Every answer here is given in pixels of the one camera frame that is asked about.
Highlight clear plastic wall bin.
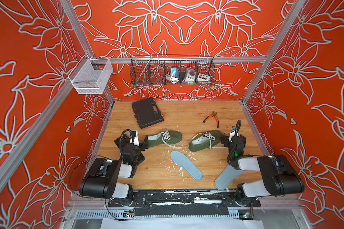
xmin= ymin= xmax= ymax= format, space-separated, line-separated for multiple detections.
xmin=68 ymin=59 xmax=113 ymax=95

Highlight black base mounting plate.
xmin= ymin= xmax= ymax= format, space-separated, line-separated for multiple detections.
xmin=105 ymin=189 xmax=261 ymax=219

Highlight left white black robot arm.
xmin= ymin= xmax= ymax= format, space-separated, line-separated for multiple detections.
xmin=79 ymin=129 xmax=148 ymax=207

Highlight black wire wall basket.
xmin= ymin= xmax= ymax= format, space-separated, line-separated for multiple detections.
xmin=130 ymin=54 xmax=216 ymax=86

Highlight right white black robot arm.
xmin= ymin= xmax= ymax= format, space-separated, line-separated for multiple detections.
xmin=215 ymin=120 xmax=305 ymax=207

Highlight orange black pliers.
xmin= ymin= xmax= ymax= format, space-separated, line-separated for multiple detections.
xmin=203 ymin=111 xmax=220 ymax=128

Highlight white round socket adapter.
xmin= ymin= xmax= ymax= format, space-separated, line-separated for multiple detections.
xmin=183 ymin=68 xmax=196 ymax=83

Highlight blue white box in basket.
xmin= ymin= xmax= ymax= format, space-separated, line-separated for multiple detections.
xmin=170 ymin=68 xmax=179 ymax=79

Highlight white dotted cube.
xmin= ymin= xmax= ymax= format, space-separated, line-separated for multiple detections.
xmin=198 ymin=73 xmax=211 ymax=83

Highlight black plastic tool case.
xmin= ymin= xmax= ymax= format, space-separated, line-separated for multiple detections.
xmin=131 ymin=97 xmax=164 ymax=129

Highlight green canvas shoe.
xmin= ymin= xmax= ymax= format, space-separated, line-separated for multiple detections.
xmin=188 ymin=130 xmax=223 ymax=152
xmin=147 ymin=129 xmax=183 ymax=149

